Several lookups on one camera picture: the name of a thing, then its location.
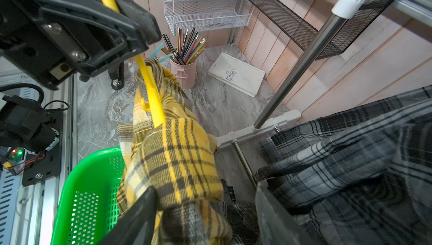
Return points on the green plastic basket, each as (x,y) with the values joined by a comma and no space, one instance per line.
(88,207)

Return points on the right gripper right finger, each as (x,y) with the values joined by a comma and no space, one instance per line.
(276,225)

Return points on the yellow plaid shirt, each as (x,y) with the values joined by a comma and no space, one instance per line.
(177,159)

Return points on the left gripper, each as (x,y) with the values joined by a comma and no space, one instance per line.
(52,39)

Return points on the white wire shelf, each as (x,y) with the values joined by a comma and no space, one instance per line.
(206,15)

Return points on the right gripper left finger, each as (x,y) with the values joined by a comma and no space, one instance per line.
(136,227)

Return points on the metal clothes rack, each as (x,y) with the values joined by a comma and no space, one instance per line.
(341,13)

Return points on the pink pencil cup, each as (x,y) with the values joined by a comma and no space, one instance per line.
(184,57)

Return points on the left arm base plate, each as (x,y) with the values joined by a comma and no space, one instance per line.
(50,165)

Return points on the grey plaid shirt left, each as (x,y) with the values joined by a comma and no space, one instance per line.
(358,177)

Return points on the black mesh shelf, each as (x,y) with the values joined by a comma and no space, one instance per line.
(298,19)

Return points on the aluminium front rail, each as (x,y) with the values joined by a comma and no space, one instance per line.
(28,213)

